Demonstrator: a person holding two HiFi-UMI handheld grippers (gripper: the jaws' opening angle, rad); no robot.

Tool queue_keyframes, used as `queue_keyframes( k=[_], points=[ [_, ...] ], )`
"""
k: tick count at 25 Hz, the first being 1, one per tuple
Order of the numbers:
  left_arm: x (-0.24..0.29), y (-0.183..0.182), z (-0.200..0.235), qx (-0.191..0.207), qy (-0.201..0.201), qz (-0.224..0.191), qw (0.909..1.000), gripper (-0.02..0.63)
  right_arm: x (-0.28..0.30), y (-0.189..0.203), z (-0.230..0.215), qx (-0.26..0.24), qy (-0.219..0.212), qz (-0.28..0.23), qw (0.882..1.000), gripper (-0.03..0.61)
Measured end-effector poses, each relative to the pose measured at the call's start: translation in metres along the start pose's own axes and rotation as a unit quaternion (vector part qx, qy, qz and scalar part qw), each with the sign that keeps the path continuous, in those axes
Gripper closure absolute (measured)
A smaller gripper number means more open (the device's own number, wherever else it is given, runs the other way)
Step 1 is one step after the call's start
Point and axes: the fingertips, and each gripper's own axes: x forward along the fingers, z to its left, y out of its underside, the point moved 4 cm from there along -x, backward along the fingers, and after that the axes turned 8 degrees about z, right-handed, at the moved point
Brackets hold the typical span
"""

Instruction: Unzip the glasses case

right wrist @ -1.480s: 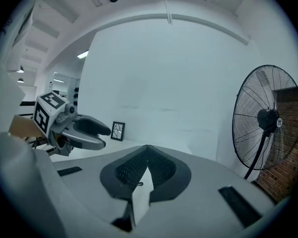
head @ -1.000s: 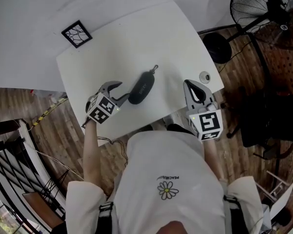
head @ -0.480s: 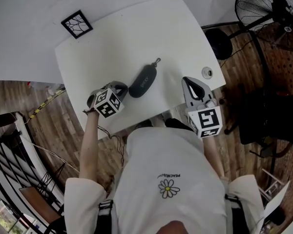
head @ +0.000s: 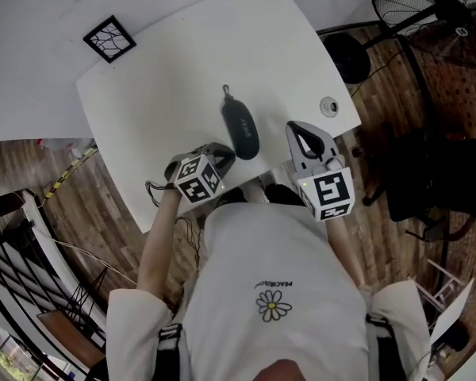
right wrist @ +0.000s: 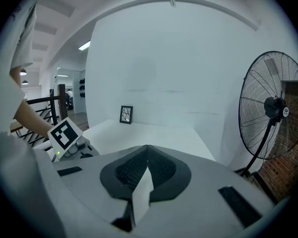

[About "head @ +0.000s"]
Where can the person's right forearm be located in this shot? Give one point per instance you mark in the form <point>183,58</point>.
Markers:
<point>343,248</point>

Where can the person's black shorts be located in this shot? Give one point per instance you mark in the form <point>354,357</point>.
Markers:
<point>281,193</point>

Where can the white wooden rack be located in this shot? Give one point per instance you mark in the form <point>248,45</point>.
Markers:
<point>452,312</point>

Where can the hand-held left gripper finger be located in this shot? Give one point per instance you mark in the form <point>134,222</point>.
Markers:
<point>223,148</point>
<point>227,167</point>

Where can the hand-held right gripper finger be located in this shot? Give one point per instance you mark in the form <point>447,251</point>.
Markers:
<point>293,153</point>
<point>329,144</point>

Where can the white flower print shirt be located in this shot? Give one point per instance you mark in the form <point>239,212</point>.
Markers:
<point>269,252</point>

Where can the black glasses case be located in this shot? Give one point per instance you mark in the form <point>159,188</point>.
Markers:
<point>241,129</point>

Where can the person's chin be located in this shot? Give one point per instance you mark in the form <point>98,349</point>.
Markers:
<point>281,371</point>

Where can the brown wooden board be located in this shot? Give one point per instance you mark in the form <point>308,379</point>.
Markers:
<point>69,335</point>

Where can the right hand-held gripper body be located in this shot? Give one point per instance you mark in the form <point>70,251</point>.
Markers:
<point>331,191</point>

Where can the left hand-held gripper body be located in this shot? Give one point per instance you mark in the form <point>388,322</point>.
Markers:
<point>198,179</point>

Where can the black office chair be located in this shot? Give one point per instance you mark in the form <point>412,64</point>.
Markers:
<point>428,173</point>
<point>24,260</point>

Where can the black standing fan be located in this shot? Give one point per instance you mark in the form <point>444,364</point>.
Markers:
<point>347,58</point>

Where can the person's left forearm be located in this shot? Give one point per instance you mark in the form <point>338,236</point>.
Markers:
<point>158,244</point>

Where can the black framed picture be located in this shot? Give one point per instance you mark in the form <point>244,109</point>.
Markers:
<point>109,39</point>

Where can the yellow black hazard tape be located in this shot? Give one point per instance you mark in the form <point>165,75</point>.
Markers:
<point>67,173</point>

